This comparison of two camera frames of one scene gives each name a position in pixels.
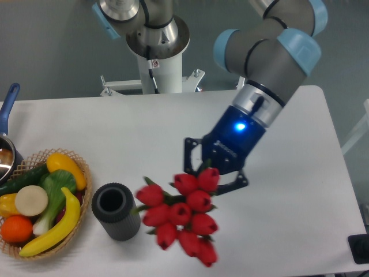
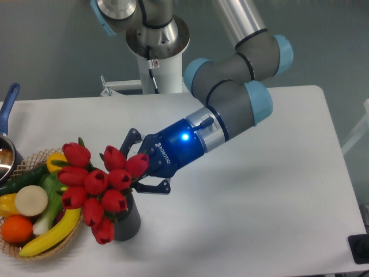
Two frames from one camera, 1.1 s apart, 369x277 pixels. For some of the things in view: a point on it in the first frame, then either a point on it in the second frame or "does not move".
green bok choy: x=53 y=182 does not move
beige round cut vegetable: x=31 y=200 does not move
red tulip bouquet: x=184 y=216 -> x=97 y=190
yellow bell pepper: x=8 y=206 does not move
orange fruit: x=17 y=228 does not move
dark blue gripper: x=226 y=146 -> x=170 y=148
